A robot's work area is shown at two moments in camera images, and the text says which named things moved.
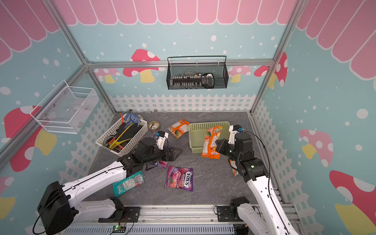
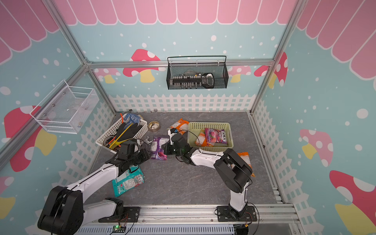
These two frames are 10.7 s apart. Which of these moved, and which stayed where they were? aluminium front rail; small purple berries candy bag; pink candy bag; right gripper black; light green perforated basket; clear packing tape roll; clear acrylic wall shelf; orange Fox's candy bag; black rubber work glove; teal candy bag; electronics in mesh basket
Moved: orange Fox's candy bag; pink candy bag; right gripper black; small purple berries candy bag
Stayed: black rubber work glove; aluminium front rail; light green perforated basket; clear acrylic wall shelf; electronics in mesh basket; clear packing tape roll; teal candy bag
